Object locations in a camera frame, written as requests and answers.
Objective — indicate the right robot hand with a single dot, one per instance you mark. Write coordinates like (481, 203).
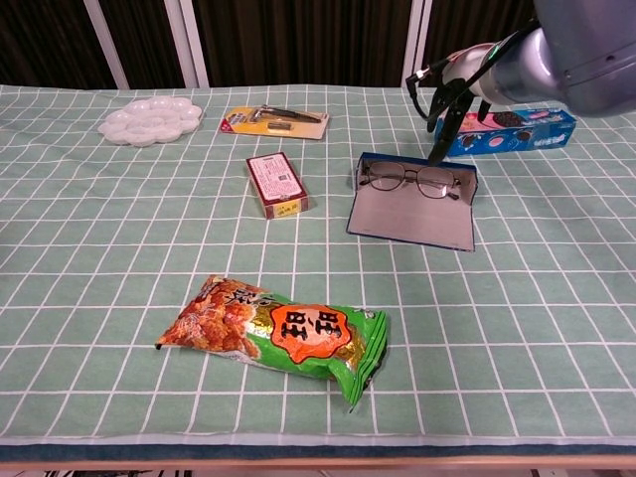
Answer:
(467, 69)

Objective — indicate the blue glasses case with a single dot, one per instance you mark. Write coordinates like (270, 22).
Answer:
(412, 223)

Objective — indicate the blue pink cookie box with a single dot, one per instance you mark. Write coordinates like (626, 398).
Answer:
(536, 134)

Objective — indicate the small red carton box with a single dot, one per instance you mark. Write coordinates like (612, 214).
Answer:
(278, 181)

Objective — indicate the thin-framed eyeglasses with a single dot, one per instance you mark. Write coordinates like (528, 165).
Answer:
(403, 175)

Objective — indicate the dark pleated curtain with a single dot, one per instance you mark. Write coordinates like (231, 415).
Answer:
(308, 40)

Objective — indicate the razor in yellow blister pack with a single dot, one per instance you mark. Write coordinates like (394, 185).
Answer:
(275, 122)

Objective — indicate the green orange snack bag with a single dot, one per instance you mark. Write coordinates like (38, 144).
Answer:
(298, 338)

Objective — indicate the white flower-shaped palette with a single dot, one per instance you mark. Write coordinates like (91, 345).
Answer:
(149, 121)

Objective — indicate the green checked tablecloth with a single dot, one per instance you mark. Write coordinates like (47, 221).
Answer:
(99, 248)

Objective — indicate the white aluminium frame post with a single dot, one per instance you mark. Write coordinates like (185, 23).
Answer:
(107, 45)
(416, 45)
(186, 45)

